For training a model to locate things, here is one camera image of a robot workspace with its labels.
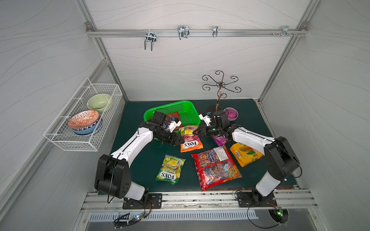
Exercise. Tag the large red candy bag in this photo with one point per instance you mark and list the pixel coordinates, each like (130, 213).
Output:
(215, 167)

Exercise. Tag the orange Fox's candy bag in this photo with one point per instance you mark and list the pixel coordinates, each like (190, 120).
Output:
(191, 140)

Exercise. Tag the aluminium wall rail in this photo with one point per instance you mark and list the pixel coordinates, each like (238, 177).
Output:
(194, 33)

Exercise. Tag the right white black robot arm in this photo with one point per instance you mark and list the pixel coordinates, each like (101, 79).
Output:
(280, 156)

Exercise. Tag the purple small bowl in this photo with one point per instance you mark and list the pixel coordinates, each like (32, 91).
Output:
(231, 113)

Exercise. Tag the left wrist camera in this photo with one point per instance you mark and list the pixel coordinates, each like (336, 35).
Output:
(174, 124)

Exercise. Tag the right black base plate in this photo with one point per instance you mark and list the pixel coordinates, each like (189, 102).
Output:
(245, 199)

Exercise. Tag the black metal mug tree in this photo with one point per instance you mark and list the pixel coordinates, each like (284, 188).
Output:
(220, 85)

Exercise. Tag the white wire wall basket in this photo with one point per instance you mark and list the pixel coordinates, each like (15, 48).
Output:
(61, 135)

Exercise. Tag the purple snack bag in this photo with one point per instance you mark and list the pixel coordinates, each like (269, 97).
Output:
(220, 140)

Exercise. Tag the yellow orange snack bag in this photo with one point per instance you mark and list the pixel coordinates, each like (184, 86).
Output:
(244, 154)

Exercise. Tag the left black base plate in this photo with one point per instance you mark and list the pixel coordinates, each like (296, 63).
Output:
(149, 200)

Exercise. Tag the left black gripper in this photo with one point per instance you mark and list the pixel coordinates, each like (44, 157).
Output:
(173, 137)

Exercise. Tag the small metal hook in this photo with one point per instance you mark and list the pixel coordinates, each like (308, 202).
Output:
(215, 31)

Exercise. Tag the aluminium front frame rail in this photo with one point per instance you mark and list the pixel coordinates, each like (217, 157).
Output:
(197, 200)

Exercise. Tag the white perforated vent strip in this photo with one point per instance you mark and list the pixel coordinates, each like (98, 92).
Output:
(177, 215)

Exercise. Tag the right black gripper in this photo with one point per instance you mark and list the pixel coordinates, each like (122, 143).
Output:
(206, 130)

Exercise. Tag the metal corner hook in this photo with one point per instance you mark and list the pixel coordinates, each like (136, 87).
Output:
(284, 33)

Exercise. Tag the dark green table mat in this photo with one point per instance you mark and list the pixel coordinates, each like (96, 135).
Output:
(147, 164)

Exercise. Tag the orange patterned bowl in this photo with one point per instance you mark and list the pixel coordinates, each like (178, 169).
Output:
(83, 119)

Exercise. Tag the light green bowl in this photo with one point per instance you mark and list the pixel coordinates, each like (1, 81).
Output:
(99, 102)

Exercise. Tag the green Fox's candy bag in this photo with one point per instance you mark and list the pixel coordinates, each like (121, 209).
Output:
(170, 170)

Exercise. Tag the red cookie bag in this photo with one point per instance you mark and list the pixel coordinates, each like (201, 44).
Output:
(168, 119)

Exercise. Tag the metal loop hook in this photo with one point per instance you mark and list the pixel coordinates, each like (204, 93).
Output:
(183, 32)

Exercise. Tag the blue bowl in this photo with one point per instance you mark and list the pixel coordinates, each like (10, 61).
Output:
(87, 130)

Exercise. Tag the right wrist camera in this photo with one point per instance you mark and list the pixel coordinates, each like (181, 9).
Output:
(206, 117)

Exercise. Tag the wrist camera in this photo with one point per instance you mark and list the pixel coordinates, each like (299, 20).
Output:
(174, 124)
(206, 117)

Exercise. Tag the green plastic basket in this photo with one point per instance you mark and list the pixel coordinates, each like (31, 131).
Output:
(187, 112)

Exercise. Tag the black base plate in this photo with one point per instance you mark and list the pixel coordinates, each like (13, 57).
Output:
(245, 199)
(149, 200)

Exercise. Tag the metal double hook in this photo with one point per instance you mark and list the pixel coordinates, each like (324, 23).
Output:
(150, 38)

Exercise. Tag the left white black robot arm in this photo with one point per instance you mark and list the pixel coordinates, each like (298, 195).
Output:
(113, 175)

